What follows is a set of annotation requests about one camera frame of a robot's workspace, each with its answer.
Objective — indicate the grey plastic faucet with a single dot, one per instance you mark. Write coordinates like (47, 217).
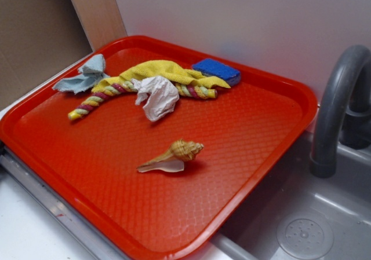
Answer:
(344, 112)

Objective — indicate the multicolour twisted rope toy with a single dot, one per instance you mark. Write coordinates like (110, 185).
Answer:
(116, 89)

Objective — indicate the wooden board panel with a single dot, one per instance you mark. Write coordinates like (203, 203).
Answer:
(100, 20)

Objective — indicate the crumpled white paper tissue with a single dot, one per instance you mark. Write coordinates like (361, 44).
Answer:
(160, 95)

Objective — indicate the blue sponge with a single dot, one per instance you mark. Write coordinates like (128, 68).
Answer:
(211, 67)

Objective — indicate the light blue cloth rag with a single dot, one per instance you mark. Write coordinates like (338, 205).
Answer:
(89, 75)

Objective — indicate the yellow cloth towel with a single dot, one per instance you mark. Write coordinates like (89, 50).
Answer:
(164, 68)

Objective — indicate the grey plastic sink basin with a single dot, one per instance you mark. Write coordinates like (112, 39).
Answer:
(292, 214)

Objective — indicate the tan spiral sea shell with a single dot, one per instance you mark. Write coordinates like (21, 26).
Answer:
(174, 158)

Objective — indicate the red plastic tray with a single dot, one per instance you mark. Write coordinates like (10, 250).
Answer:
(91, 162)

